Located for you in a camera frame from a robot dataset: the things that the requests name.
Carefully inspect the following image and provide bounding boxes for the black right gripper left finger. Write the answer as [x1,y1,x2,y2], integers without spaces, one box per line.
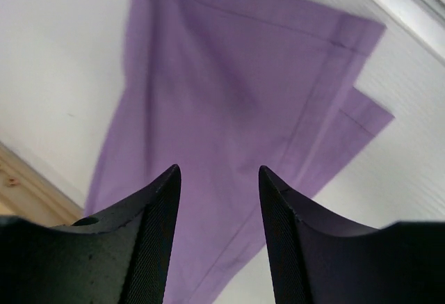
[1,165,181,304]

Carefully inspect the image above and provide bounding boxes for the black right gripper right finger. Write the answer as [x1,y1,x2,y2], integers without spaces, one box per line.
[259,166,444,303]

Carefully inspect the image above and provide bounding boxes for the purple trousers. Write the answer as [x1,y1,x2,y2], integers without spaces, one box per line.
[85,0,392,303]

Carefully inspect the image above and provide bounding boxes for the wooden clothes rack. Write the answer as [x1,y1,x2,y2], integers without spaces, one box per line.
[0,145,83,226]

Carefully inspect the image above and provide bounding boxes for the aluminium frame side rail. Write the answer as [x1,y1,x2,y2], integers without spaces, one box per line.
[372,0,444,61]

